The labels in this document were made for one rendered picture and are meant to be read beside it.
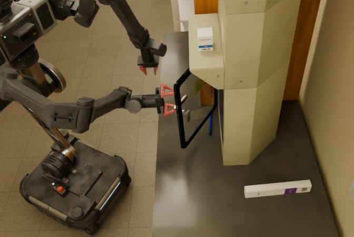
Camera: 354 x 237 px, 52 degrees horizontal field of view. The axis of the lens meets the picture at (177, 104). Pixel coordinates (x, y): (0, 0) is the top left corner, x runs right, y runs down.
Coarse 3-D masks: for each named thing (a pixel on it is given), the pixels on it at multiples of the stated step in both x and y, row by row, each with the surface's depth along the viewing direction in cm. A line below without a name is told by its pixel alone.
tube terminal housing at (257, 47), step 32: (288, 0) 110; (224, 32) 111; (256, 32) 108; (288, 32) 121; (224, 64) 118; (256, 64) 117; (288, 64) 135; (224, 96) 128; (256, 96) 128; (224, 128) 141; (256, 128) 143; (224, 160) 157
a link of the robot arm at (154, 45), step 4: (148, 32) 164; (148, 36) 165; (148, 40) 164; (152, 40) 164; (136, 44) 161; (144, 44) 164; (148, 44) 164; (152, 44) 163; (156, 44) 163; (160, 44) 162; (164, 44) 165; (140, 48) 164; (152, 48) 164; (156, 48) 162; (160, 48) 162; (164, 48) 166; (152, 52) 166; (156, 52) 164; (160, 52) 163; (164, 52) 167
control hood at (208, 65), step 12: (192, 24) 136; (204, 24) 135; (216, 24) 135; (192, 36) 131; (216, 36) 130; (192, 48) 126; (216, 48) 125; (192, 60) 122; (204, 60) 122; (216, 60) 121; (192, 72) 120; (204, 72) 120; (216, 72) 120; (216, 84) 124
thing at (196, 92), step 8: (192, 80) 143; (200, 80) 149; (184, 88) 140; (192, 88) 146; (200, 88) 152; (208, 88) 159; (184, 96) 142; (192, 96) 148; (200, 96) 155; (208, 96) 163; (176, 104) 139; (184, 104) 145; (192, 104) 151; (200, 104) 158; (208, 104) 166; (176, 112) 143; (192, 112) 154; (200, 112) 162; (208, 112) 170; (184, 120) 150; (192, 120) 158; (200, 120) 165; (184, 128) 153; (192, 128) 161
